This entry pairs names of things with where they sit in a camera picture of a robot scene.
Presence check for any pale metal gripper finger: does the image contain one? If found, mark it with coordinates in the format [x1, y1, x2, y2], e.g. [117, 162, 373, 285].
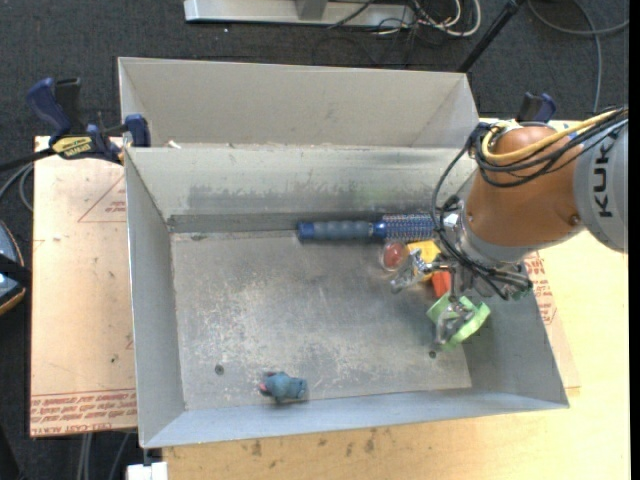
[432, 301, 477, 347]
[389, 250, 454, 294]

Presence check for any red ball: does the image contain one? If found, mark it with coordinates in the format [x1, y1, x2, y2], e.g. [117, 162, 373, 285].
[381, 241, 408, 272]

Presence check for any yellow block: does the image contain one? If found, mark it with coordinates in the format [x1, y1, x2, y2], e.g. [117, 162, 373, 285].
[406, 239, 442, 284]

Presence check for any orange block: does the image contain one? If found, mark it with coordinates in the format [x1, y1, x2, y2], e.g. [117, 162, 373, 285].
[430, 269, 454, 300]

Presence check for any grey metal bin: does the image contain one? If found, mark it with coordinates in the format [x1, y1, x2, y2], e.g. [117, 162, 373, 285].
[117, 56, 570, 449]

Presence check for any blue toy animal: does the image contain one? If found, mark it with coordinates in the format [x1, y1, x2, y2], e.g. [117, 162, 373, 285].
[258, 370, 309, 405]

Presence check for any brown cardboard board red print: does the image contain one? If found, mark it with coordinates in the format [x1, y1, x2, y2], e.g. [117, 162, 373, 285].
[29, 135, 582, 438]

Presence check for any light green ring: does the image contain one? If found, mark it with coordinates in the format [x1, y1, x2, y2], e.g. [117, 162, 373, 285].
[425, 293, 492, 353]

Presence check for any blue handled bristle brush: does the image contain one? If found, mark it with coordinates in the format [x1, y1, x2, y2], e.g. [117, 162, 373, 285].
[296, 212, 442, 244]

